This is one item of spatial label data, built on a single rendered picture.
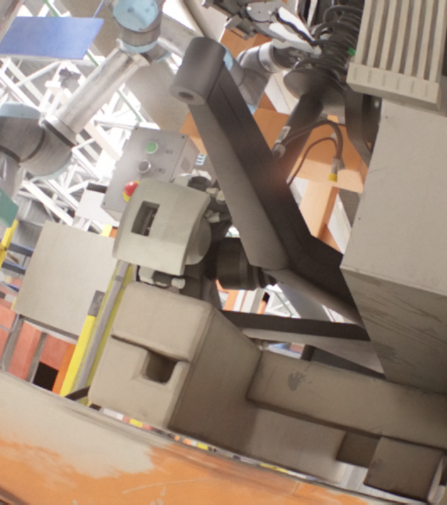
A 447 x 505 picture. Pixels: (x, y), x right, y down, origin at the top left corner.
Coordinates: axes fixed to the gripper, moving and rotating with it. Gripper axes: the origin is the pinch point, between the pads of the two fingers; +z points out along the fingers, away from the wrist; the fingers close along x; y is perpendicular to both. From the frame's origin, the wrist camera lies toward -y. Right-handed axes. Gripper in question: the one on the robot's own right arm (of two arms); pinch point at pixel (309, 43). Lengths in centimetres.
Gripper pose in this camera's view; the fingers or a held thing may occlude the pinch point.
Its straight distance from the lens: 148.7
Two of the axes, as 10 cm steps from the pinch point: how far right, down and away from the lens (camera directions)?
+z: 8.2, 5.1, 2.5
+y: -3.9, 1.8, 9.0
